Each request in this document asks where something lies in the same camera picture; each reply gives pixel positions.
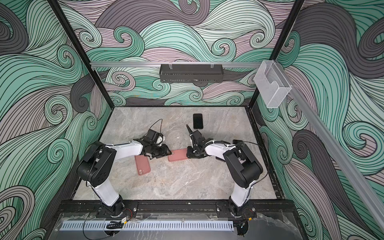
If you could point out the pink phone case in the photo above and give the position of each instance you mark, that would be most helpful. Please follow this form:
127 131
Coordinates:
142 164
178 155

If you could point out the aluminium wall rail right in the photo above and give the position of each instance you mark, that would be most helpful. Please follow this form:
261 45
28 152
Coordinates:
306 99

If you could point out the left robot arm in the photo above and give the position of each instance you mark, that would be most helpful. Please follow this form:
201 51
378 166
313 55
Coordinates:
96 165

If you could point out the white slotted cable duct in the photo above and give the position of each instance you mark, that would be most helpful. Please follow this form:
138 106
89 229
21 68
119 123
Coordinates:
151 226

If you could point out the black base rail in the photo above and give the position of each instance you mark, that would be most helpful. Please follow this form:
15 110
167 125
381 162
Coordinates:
209 206

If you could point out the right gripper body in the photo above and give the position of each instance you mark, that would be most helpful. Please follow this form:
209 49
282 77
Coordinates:
193 153

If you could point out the aluminium wall rail back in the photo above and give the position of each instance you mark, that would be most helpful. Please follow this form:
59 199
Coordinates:
138 64

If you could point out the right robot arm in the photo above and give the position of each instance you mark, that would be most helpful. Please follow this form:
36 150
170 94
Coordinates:
244 167

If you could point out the black phone case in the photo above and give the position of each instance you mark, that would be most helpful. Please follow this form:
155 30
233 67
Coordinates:
198 121

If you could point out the clear acrylic wall holder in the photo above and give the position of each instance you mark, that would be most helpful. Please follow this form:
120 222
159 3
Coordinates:
272 83

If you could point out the black wall tray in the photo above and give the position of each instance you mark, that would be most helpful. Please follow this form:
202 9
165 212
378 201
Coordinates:
191 73

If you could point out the aluminium wall rail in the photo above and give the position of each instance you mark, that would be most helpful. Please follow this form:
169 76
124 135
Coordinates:
306 99
138 64

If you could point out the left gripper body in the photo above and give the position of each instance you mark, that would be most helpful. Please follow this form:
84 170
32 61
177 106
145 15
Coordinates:
158 151

